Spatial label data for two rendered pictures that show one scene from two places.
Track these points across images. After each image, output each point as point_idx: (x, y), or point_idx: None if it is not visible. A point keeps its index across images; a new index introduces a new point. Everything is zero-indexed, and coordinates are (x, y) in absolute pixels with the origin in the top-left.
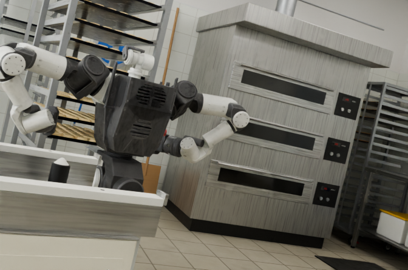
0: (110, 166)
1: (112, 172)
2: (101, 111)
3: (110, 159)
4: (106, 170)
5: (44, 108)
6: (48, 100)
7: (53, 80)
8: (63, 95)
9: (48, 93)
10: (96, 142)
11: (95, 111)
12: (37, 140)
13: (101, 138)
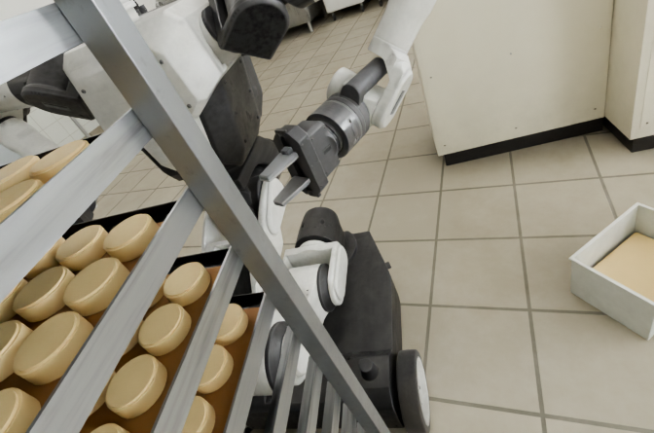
0: (267, 145)
1: (272, 143)
2: (238, 78)
3: (261, 140)
4: (268, 159)
5: (182, 366)
6: (240, 195)
7: (196, 124)
8: (147, 215)
9: (226, 179)
10: (245, 153)
11: (230, 98)
12: (304, 300)
13: (256, 120)
